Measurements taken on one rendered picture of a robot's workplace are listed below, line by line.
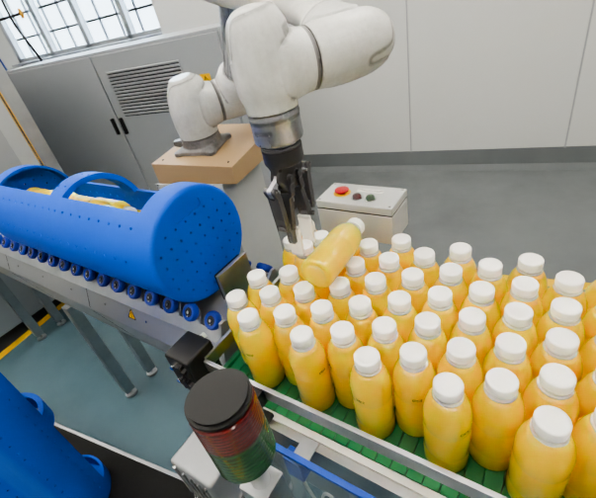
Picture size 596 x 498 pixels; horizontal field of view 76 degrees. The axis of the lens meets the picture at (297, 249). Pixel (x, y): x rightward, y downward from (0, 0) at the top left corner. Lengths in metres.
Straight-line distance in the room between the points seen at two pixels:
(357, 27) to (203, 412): 0.59
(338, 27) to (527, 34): 2.79
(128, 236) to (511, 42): 3.01
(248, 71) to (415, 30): 2.86
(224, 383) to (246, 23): 0.49
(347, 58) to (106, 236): 0.64
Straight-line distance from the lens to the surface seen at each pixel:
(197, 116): 1.55
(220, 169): 1.46
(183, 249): 0.90
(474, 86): 3.48
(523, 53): 3.44
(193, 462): 0.85
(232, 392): 0.37
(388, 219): 0.91
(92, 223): 1.04
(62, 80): 3.58
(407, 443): 0.73
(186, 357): 0.81
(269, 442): 0.43
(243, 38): 0.64
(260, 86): 0.64
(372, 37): 0.72
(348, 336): 0.63
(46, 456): 1.55
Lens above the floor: 1.54
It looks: 34 degrees down
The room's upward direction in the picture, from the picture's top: 13 degrees counter-clockwise
